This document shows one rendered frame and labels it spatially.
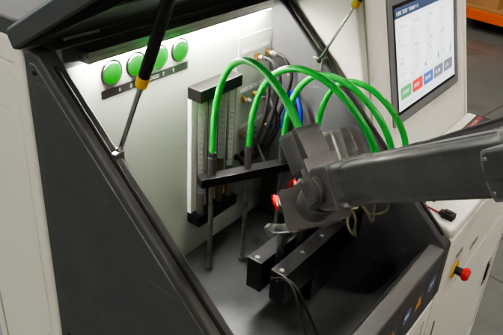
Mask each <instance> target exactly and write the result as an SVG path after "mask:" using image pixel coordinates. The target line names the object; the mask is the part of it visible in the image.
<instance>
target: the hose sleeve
mask: <svg viewBox="0 0 503 335"><path fill-rule="evenodd" d="M269 231H270V232H271V233H272V234H273V233H274V234H280V233H287V234H288V233H289V234H291V233H296V232H292V231H291V232H289V231H287V228H286V225H285V224H271V225H270V226H269Z"/></svg>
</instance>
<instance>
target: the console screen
mask: <svg viewBox="0 0 503 335"><path fill-rule="evenodd" d="M385 5H386V19H387V32H388V58H389V72H390V85H391V104H392V106H393V107H394V109H395V110H396V112H397V113H398V115H399V117H400V118H401V120H402V122H404V121H406V120H407V119H409V118H410V117H411V116H412V115H414V114H415V113H416V112H418V111H420V110H421V109H422V108H423V107H424V106H426V105H427V104H429V103H430V102H432V101H433V100H434V99H435V98H436V97H438V96H439V95H441V94H442V93H444V92H445V91H446V90H447V89H449V88H450V87H451V86H453V85H454V84H456V83H457V81H458V64H457V0H385Z"/></svg>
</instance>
